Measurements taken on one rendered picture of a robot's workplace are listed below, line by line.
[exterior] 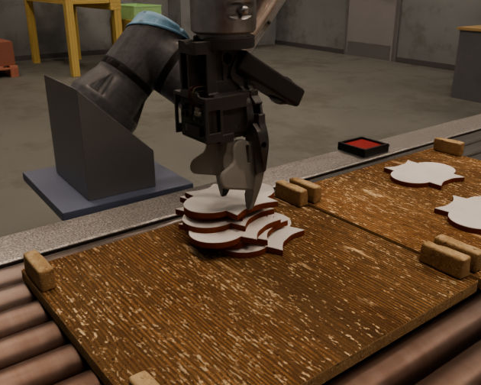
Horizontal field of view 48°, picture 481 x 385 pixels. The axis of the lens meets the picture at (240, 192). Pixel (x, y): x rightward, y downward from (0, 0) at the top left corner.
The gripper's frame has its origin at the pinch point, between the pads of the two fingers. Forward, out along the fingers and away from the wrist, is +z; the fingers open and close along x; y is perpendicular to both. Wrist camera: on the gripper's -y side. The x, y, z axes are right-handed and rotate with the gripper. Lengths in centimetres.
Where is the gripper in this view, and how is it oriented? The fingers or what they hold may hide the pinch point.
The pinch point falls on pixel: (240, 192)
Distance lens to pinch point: 71.5
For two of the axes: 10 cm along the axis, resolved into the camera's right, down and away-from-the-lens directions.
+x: 5.9, 2.9, -7.5
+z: 0.1, 9.3, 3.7
